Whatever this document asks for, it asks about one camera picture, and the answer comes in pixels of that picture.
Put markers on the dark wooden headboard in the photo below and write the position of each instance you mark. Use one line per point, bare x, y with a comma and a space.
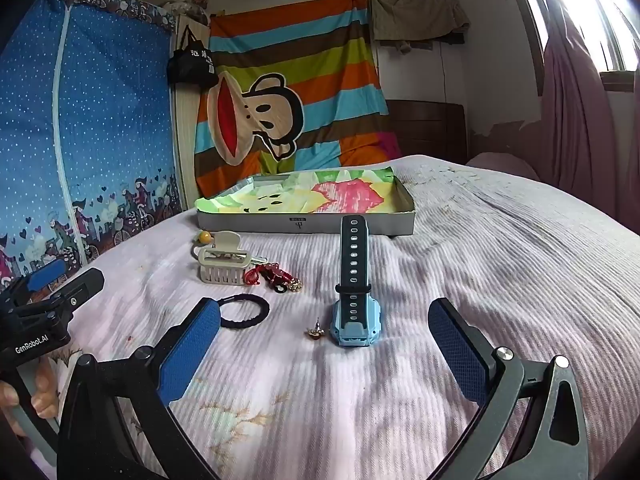
425, 130

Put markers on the blue dotted fabric wardrobe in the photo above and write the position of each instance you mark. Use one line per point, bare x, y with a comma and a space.
110, 110

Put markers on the colourful painted paper sheet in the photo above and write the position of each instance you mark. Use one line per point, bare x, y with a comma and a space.
300, 195

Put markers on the red and black hair clip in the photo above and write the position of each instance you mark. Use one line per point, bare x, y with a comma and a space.
275, 275

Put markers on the small gold earring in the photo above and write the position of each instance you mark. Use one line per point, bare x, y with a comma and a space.
314, 332

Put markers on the black bag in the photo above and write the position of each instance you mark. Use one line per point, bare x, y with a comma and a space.
192, 65

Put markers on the khaki hanging garment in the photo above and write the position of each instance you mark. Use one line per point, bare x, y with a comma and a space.
415, 17

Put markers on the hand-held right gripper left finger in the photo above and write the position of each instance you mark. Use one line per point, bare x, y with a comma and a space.
192, 350

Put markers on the person's left hand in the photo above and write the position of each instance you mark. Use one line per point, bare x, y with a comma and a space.
42, 390

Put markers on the white hair clip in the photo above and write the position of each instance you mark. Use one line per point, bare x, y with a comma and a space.
260, 260

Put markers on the pink pillow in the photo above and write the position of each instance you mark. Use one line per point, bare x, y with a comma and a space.
500, 162

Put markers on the window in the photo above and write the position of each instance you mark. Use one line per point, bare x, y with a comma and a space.
600, 35

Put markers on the blue smartwatch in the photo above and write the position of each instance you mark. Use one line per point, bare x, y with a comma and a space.
352, 320

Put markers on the striped monkey print cloth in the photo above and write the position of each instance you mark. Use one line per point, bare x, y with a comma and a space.
300, 60

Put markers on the shallow grey cardboard box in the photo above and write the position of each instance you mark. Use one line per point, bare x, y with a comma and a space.
250, 222

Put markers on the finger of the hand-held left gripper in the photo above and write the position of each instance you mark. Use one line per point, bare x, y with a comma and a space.
47, 272
82, 285

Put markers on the pink curtain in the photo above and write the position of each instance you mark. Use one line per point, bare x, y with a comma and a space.
575, 125

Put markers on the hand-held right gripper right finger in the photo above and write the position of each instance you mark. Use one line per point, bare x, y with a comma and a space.
457, 355

